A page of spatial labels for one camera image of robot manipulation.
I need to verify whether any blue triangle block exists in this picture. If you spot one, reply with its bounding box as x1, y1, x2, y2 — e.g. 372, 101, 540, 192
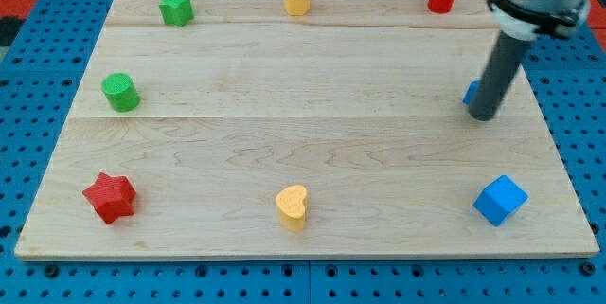
462, 80, 479, 105

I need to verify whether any light wooden board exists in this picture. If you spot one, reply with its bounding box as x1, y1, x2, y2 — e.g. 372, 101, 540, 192
14, 0, 599, 261

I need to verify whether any yellow heart block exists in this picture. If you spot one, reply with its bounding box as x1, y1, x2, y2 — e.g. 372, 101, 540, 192
275, 185, 308, 232

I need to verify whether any green star block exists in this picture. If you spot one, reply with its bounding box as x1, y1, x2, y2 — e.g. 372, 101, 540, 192
159, 0, 194, 27

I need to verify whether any green cylinder block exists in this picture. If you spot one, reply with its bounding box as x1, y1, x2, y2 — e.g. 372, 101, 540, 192
101, 73, 140, 112

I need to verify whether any red star block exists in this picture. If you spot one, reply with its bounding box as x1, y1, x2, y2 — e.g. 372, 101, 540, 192
82, 172, 136, 224

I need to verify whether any blue cube block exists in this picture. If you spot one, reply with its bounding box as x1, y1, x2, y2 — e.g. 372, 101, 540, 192
473, 175, 528, 226

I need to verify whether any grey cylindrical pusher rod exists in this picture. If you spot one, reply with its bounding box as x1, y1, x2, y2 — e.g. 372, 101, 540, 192
468, 31, 531, 121

